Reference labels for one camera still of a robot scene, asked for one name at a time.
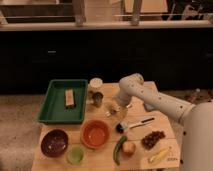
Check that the yellow gripper fingers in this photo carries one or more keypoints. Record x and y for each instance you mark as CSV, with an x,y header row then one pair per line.
x,y
120,111

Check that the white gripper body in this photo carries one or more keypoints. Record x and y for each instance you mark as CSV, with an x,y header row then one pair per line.
x,y
123,99

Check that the silver metal fork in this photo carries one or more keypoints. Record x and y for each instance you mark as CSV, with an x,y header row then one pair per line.
x,y
112,110

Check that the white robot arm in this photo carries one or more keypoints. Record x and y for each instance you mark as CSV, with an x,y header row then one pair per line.
x,y
196,120

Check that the wooden block in tray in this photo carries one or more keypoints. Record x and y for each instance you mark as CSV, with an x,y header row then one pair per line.
x,y
69,98

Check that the green plastic tray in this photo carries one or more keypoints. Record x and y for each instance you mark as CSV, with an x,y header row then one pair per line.
x,y
55,110

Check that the dish brush black head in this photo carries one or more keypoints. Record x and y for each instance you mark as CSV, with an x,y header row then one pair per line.
x,y
123,126

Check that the wooden folding table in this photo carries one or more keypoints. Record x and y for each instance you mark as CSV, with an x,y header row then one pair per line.
x,y
102,159

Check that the small metal cup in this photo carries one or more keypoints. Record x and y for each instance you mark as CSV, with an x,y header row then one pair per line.
x,y
97,99

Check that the green chili pepper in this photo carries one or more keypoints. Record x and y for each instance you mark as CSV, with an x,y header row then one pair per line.
x,y
117,149

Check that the blue sponge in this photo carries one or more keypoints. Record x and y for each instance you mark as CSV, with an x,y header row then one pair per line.
x,y
148,107

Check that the orange bowl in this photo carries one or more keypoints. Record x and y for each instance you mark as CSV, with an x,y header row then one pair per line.
x,y
94,134

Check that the bunch of dark grapes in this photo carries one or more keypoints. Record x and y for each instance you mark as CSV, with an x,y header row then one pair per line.
x,y
150,140

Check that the yellow corn cob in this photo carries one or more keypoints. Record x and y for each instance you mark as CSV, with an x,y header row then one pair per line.
x,y
158,157

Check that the small green cup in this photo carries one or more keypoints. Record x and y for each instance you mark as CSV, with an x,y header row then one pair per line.
x,y
75,155

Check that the dark purple bowl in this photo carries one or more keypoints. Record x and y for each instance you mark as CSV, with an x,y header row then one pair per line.
x,y
54,143

